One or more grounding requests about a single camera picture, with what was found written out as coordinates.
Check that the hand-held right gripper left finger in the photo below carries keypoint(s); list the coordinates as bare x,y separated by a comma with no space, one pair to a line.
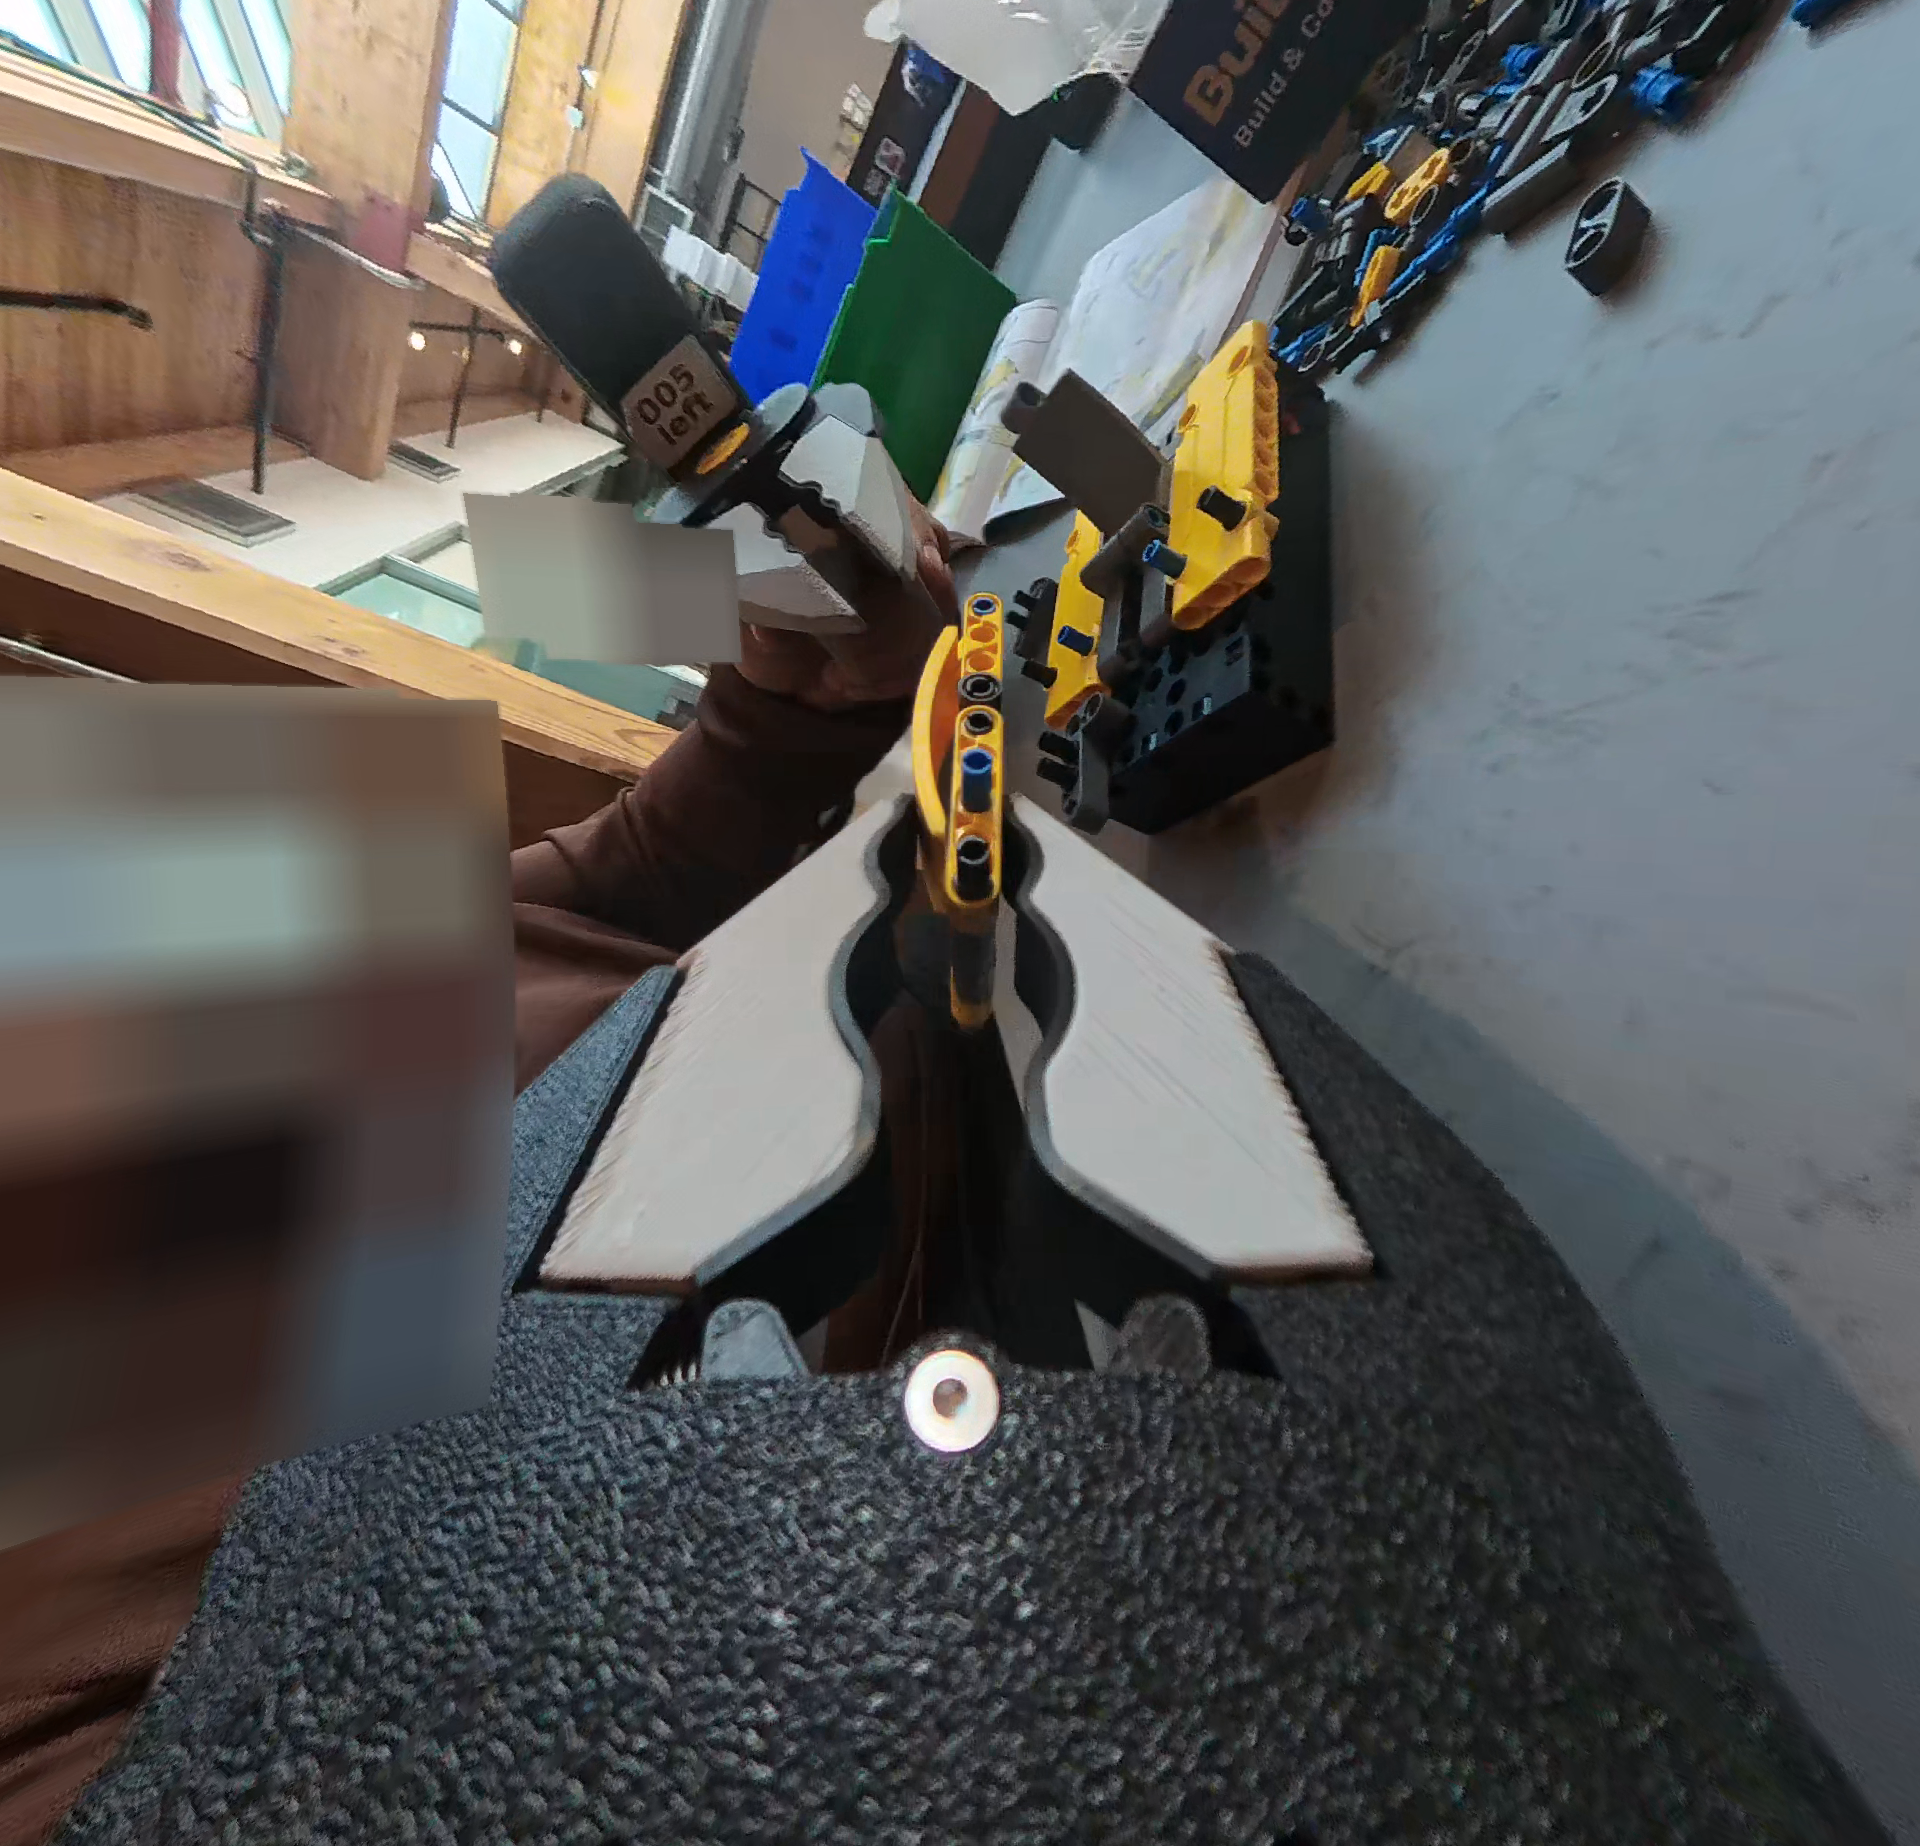
720,1110

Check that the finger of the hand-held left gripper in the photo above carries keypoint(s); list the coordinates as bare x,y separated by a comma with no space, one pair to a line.
870,496
796,587

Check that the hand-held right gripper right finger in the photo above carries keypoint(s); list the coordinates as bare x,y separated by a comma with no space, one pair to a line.
1185,1110

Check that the yellow brick assembly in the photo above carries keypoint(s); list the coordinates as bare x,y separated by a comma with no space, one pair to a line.
961,766

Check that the person's left forearm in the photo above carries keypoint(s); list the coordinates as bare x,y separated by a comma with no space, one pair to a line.
674,857

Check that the person's left hand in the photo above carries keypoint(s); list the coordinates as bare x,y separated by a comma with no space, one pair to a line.
855,662

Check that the green plastic bin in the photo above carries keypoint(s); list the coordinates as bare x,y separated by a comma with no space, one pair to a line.
913,333

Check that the blue plastic bin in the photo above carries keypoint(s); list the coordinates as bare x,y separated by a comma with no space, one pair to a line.
801,273

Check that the grey curved brick panel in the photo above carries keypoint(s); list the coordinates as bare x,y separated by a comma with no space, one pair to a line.
1089,451

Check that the open instruction booklet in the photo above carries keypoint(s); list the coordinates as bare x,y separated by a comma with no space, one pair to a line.
1153,300

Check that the black yellow brick block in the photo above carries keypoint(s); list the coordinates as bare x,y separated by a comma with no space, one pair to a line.
1218,556

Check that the clear plastic bags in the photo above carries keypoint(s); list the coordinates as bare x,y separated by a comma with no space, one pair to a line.
1037,2

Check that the blue cardboard box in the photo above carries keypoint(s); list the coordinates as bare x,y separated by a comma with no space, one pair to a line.
1276,60

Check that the pile of small bricks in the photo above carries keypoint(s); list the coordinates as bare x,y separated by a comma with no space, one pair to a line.
1532,93

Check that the black round brick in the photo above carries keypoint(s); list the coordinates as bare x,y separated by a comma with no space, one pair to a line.
1609,234

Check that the wooden post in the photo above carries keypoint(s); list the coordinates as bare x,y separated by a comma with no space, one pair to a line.
300,631

